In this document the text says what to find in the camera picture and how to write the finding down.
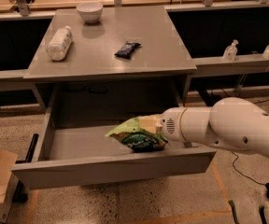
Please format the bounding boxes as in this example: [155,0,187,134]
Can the white plastic bottle lying down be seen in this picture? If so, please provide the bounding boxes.
[47,26,73,61]

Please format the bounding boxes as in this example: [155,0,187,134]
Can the green rice chip bag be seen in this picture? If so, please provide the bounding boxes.
[105,117,168,152]

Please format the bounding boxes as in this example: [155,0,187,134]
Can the black table foot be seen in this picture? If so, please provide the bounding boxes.
[198,90,221,106]

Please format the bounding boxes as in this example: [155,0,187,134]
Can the black bar beside drawer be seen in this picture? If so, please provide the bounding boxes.
[11,133,40,203]

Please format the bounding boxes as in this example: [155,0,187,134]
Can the dark blue snack packet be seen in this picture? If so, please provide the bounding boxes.
[115,41,141,59]

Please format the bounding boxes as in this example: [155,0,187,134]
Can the white ceramic bowl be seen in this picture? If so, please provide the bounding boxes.
[77,2,103,23]

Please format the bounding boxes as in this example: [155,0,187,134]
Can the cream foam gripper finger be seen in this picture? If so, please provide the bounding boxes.
[138,115,162,133]

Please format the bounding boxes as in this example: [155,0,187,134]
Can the black floor cable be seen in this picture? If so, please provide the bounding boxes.
[231,151,269,189]

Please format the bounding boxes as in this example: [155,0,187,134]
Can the grey cabinet with counter top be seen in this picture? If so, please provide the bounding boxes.
[26,7,196,106]

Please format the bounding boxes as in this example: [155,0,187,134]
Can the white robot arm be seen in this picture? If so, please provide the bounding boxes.
[138,97,269,159]

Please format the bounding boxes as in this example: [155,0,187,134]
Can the open grey top drawer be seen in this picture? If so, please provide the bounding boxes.
[12,85,215,189]

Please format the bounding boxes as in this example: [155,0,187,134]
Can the grey metal bracket post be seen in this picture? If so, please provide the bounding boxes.
[16,0,30,17]

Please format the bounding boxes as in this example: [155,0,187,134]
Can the green handled tool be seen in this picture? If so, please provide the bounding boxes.
[228,200,240,224]

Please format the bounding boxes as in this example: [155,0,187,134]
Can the clear hand sanitizer bottle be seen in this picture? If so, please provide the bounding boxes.
[223,39,238,61]

